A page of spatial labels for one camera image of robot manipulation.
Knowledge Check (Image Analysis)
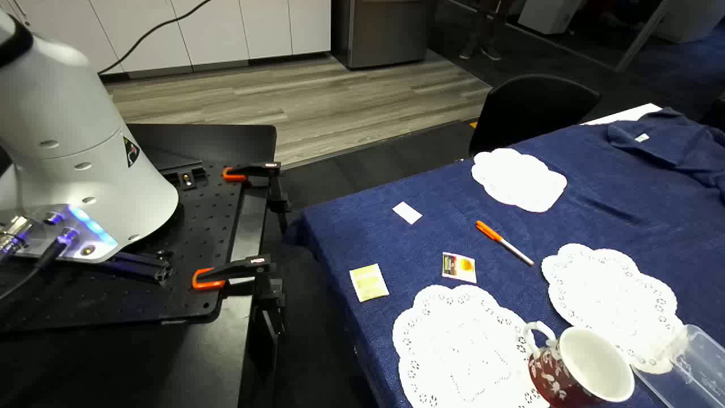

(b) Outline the orange capped silver marker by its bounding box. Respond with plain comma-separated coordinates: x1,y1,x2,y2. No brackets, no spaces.
474,219,536,271

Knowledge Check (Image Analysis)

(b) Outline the red floral white mug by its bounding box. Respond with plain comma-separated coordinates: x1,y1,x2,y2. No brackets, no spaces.
525,320,639,408

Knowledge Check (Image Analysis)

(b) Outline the small white paper packet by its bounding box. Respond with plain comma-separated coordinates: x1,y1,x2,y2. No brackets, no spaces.
389,201,423,227

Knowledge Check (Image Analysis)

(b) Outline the pale yellow paper packet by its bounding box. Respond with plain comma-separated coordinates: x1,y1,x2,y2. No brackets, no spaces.
347,263,391,307

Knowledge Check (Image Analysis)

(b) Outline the tea bag packet orange print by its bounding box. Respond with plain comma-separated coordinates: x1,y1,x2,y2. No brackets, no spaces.
440,250,480,286

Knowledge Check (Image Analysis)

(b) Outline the orange black bar clamp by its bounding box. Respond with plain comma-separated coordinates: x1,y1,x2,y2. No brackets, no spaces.
220,160,292,219
187,254,289,335

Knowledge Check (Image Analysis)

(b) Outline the white paper lace doily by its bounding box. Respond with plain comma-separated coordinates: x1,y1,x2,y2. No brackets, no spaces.
389,283,540,408
469,145,569,215
540,241,687,377

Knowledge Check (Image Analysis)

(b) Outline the stainless steel appliance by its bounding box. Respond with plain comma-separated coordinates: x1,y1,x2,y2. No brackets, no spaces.
331,0,437,74

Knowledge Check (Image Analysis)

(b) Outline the black office chair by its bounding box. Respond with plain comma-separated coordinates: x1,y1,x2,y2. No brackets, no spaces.
466,74,603,160

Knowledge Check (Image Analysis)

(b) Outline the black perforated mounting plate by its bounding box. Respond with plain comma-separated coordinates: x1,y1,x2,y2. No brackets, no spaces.
0,160,251,335

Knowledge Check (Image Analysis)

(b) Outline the white cabinet row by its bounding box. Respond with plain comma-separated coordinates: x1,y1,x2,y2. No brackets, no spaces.
11,0,333,80

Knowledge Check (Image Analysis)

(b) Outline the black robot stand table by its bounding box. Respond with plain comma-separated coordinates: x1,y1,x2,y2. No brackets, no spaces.
0,124,289,408

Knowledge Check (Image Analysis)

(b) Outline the dark blue denim tablecloth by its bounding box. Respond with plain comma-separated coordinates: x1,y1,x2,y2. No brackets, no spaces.
289,104,725,408

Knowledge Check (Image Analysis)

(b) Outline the dark blue shirt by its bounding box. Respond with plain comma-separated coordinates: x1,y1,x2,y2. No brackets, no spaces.
603,110,725,201

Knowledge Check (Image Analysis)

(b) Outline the clear plastic container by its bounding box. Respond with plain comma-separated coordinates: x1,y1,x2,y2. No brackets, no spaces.
631,322,725,408

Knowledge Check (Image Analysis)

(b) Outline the purple cable bundle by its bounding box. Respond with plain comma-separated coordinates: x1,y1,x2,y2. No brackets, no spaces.
101,250,175,289

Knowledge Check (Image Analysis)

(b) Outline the black cable on cabinet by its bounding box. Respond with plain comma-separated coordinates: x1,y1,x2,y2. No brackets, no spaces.
98,0,213,78

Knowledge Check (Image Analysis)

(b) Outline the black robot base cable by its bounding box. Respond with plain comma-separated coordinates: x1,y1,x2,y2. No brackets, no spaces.
0,236,72,307

